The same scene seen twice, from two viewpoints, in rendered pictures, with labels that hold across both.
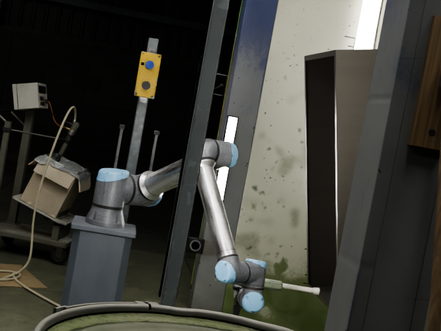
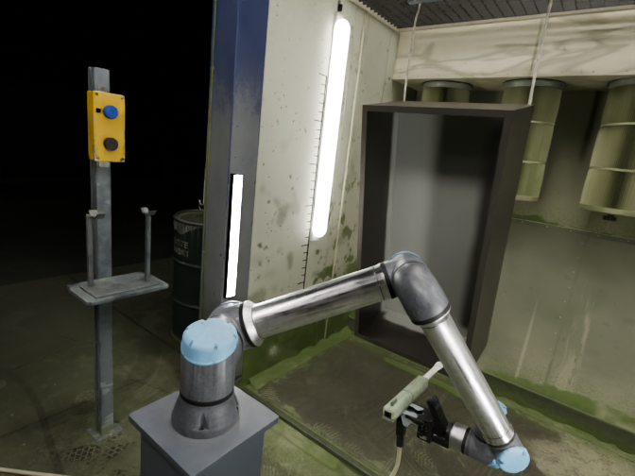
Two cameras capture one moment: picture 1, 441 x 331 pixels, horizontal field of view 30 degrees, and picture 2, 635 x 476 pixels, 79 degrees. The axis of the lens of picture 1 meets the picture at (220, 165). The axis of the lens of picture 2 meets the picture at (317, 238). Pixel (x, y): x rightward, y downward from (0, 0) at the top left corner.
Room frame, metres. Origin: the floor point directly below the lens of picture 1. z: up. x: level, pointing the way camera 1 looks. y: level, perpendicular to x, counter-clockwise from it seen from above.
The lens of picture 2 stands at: (3.11, 1.02, 1.43)
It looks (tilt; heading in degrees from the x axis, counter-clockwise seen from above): 13 degrees down; 314
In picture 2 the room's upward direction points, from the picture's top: 6 degrees clockwise
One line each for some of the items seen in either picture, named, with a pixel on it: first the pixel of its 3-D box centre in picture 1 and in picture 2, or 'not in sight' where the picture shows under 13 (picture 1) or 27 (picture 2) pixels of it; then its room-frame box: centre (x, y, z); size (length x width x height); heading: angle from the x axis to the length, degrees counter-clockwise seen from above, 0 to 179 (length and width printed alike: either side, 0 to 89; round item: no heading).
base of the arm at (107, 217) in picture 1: (106, 214); (206, 399); (3.98, 0.50, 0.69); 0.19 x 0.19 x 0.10
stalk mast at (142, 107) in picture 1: (130, 175); (102, 268); (4.87, 0.52, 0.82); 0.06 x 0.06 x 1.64; 7
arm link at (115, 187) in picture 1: (112, 186); (210, 356); (3.98, 0.50, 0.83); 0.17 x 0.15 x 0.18; 132
